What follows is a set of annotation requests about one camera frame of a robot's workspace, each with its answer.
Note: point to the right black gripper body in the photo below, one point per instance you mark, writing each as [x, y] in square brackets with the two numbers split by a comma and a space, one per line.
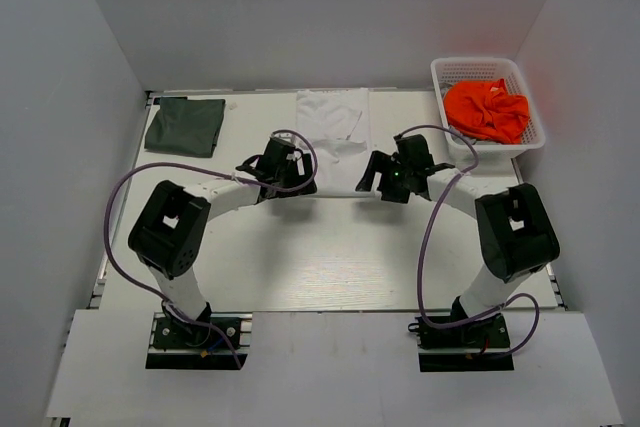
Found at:
[394, 182]

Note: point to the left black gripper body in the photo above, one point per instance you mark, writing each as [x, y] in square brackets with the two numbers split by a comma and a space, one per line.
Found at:
[290, 177]

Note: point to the white t-shirt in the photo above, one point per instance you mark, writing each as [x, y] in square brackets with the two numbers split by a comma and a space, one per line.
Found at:
[337, 124]

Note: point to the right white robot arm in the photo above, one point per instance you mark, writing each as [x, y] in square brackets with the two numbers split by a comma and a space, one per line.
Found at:
[515, 233]

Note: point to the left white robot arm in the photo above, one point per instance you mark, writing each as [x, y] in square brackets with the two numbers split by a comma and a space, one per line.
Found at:
[169, 231]

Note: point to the grey t-shirt in basket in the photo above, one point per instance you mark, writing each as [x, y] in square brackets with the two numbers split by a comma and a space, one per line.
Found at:
[461, 138]

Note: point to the orange t-shirt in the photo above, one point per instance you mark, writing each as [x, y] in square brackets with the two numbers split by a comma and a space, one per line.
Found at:
[485, 110]

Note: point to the folded dark green t-shirt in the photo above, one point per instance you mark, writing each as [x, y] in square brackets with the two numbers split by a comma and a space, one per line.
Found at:
[186, 127]

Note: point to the white plastic basket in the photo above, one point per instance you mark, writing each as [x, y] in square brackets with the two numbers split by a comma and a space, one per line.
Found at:
[448, 71]

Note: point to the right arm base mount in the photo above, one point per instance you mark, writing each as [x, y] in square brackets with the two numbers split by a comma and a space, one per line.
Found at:
[481, 346]

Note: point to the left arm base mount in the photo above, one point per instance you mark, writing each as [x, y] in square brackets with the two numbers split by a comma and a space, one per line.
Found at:
[174, 345]

